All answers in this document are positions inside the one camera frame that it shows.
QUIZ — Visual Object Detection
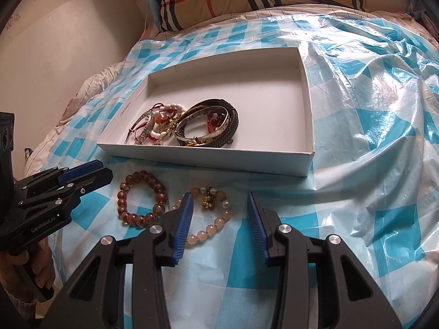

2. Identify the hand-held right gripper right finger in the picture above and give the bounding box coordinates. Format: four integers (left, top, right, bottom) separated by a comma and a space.
247, 192, 403, 329

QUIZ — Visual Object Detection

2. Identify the silver engraved cuff bangle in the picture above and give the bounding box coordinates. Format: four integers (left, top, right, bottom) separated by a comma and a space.
124, 109, 160, 145

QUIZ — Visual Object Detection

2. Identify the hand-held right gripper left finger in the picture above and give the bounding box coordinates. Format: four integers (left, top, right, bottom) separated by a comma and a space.
55, 192, 194, 329

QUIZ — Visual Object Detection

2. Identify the black braided bracelet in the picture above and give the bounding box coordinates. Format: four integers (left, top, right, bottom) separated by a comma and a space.
185, 99, 240, 148

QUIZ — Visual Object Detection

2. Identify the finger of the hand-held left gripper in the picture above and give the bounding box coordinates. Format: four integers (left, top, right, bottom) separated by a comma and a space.
65, 168, 114, 196
57, 159, 103, 186

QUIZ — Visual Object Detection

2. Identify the brown bead bracelet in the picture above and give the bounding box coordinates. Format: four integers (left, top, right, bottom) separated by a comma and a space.
117, 171, 167, 227

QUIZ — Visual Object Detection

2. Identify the person's left hand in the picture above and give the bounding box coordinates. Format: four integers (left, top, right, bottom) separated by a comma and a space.
0, 236, 56, 312

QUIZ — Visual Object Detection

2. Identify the white cardboard box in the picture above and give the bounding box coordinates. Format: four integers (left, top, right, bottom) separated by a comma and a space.
97, 46, 315, 178

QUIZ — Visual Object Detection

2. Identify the blue checkered plastic sheet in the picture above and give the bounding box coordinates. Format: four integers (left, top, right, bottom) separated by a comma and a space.
34, 14, 439, 329

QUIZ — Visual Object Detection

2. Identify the gold woven bracelet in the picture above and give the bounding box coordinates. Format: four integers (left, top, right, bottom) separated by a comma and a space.
173, 106, 215, 128

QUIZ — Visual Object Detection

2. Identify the white bead bracelet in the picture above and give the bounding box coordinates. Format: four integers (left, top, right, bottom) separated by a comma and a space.
151, 102, 187, 145

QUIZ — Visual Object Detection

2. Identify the pink bead bracelet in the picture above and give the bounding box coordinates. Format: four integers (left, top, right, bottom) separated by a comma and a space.
170, 186, 234, 249

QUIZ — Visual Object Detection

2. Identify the round metal bangle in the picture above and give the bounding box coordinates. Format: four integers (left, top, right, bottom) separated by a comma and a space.
175, 104, 230, 146

